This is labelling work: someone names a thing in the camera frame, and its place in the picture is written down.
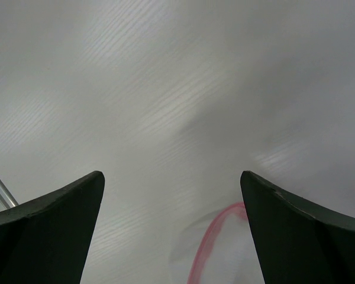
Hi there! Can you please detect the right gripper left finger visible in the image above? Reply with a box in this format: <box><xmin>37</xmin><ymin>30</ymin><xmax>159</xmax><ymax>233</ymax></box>
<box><xmin>0</xmin><ymin>171</ymin><xmax>105</xmax><ymax>284</ymax></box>

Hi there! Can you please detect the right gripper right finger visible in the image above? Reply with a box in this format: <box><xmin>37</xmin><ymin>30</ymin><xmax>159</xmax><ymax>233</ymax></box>
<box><xmin>240</xmin><ymin>171</ymin><xmax>355</xmax><ymax>283</ymax></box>

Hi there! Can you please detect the spare white mesh laundry bag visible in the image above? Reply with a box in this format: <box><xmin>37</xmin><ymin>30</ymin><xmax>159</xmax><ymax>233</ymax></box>
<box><xmin>169</xmin><ymin>202</ymin><xmax>264</xmax><ymax>284</ymax></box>

